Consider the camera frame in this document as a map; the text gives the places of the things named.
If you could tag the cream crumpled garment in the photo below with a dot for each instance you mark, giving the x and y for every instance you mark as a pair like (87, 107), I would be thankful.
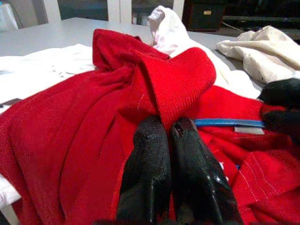
(264, 51)

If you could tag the blue plastic hanger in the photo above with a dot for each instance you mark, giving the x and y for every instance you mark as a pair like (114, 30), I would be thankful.
(222, 122)

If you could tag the black speaker box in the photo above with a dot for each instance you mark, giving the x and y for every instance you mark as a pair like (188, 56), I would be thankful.
(204, 21)

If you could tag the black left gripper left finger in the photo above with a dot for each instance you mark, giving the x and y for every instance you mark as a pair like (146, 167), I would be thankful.
(147, 164)

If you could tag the white shirt green patch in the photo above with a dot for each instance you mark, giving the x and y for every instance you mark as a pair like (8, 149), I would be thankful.
(173, 30)

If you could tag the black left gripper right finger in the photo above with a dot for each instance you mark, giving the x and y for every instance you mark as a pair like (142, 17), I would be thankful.
(194, 175)

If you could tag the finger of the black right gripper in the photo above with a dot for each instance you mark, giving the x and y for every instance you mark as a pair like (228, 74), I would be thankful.
(283, 92)
(286, 122)

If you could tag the crumpled red shirt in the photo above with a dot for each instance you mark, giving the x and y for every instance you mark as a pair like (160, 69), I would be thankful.
(112, 47)

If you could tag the white table black legs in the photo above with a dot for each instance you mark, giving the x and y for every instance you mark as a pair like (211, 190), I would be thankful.
(58, 35)

